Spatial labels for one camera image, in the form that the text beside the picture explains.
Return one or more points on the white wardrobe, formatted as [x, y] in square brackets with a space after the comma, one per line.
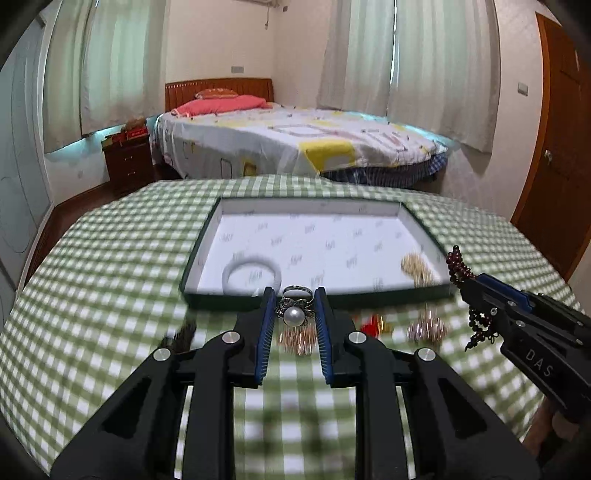
[21, 161]

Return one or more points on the brown wooden door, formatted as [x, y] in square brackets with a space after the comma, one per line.
[558, 138]

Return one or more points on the red box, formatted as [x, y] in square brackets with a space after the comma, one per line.
[127, 136]

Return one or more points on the blue plaid bed skirt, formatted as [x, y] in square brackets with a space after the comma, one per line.
[392, 174]

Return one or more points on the white curtain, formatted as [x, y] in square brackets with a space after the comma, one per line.
[64, 78]
[355, 50]
[124, 60]
[443, 69]

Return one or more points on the brown woven object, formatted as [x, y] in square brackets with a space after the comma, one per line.
[135, 123]

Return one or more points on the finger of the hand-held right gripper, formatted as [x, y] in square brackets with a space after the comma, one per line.
[508, 290]
[485, 300]

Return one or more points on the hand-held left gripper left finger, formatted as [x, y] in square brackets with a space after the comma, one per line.
[266, 334]

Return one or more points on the wall light switch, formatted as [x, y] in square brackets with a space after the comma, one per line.
[522, 89]

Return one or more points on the wooden headboard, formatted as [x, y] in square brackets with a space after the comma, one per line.
[217, 84]

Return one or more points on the white printed jewelry box tray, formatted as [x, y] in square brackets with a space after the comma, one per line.
[323, 240]

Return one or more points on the red knot gold charm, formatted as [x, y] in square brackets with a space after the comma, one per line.
[369, 326]

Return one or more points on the white jade bangle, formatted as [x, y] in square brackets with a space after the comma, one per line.
[251, 263]

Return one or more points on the patterned bed sheet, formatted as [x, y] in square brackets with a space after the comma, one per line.
[277, 138]

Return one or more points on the green checkered tablecloth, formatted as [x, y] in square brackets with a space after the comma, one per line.
[115, 258]

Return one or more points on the dark wooden nightstand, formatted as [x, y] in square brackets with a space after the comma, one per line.
[129, 164]

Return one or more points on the pink pillow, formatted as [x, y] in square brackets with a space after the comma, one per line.
[217, 105]

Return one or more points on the red embroidered cushion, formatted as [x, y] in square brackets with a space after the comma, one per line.
[214, 93]

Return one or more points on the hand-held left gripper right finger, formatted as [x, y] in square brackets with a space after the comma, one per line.
[323, 339]

